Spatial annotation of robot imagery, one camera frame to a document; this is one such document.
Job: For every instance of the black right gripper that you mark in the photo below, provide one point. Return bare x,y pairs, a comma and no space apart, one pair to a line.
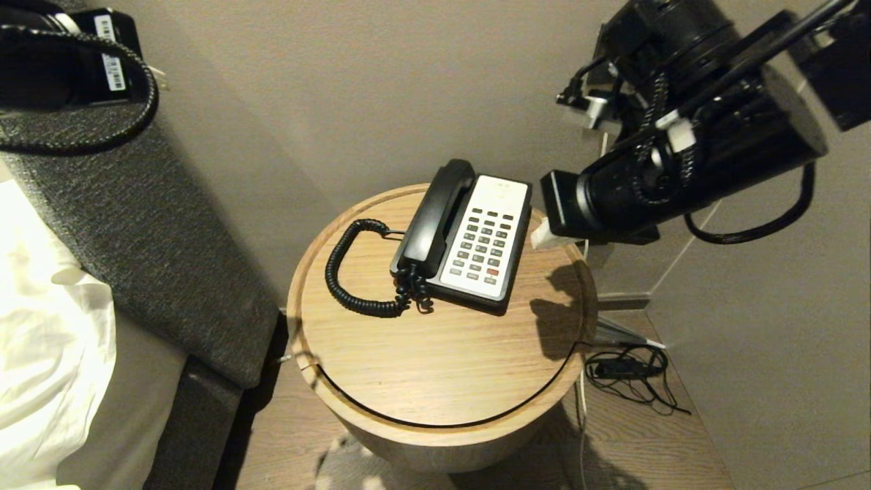
568,204

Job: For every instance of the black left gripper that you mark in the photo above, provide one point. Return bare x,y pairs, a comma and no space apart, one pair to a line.
88,68

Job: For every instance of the black white-faced phone base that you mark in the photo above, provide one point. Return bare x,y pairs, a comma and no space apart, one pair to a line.
490,238

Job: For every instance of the black phone handset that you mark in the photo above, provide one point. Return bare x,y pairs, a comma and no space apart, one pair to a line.
442,211

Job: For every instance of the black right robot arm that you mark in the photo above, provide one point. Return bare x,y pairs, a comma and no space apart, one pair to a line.
721,136

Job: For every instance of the brown baseboard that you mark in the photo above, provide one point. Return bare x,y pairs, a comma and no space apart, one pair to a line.
622,301

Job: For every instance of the round wooden nightstand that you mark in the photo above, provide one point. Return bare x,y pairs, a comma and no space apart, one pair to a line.
442,361

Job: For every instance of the grey fabric headboard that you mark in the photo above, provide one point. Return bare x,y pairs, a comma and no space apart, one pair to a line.
156,272

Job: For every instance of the white bed duvet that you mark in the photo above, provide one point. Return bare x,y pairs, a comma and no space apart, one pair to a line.
47,327

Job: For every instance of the beige mattress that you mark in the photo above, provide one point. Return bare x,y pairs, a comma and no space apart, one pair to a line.
136,408

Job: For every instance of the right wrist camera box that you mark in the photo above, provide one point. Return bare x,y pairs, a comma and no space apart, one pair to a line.
592,109

